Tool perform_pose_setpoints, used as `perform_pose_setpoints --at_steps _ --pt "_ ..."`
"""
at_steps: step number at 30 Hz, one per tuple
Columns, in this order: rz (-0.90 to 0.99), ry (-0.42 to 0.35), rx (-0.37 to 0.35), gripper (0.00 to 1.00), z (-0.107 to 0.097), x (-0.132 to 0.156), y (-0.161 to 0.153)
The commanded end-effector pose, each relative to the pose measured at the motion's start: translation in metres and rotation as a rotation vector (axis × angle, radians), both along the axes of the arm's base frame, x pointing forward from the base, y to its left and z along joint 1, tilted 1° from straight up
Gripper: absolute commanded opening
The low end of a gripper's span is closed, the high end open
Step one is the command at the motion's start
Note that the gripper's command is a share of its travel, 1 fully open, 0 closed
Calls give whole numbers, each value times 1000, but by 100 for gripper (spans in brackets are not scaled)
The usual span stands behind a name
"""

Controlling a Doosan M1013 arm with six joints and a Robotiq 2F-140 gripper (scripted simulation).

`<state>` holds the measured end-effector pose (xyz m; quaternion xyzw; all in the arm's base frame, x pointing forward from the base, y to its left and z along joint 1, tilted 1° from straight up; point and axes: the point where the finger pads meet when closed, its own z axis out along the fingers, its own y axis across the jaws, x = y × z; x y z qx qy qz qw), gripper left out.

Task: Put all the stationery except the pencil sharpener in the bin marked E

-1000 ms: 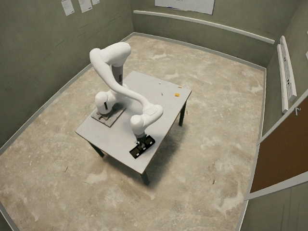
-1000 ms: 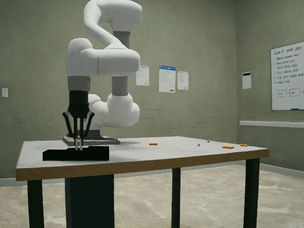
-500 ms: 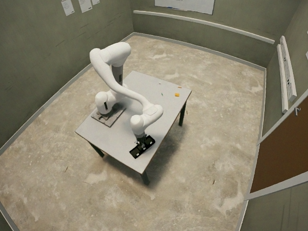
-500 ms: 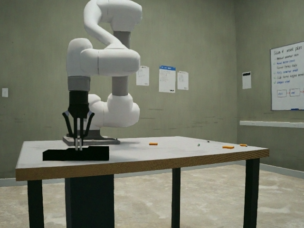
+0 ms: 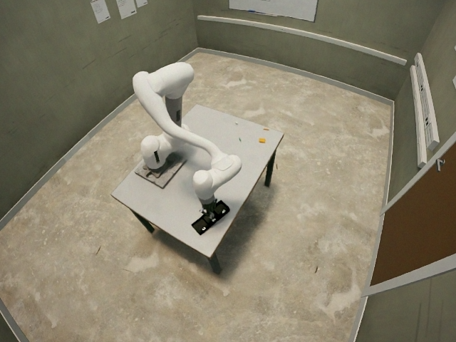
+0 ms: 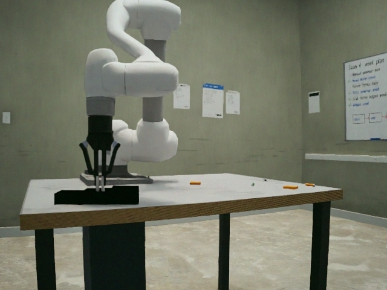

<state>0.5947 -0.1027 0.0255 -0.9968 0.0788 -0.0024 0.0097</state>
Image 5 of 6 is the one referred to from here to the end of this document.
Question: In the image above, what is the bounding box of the black three-compartment tray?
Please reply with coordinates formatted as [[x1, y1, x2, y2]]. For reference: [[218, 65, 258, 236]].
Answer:
[[191, 200, 230, 235]]

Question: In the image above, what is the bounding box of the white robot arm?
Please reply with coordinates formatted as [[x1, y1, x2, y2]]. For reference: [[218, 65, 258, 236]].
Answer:
[[133, 62, 242, 204]]

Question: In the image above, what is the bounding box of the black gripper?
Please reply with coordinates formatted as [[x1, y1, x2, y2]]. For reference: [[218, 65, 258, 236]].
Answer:
[[200, 198, 217, 219]]

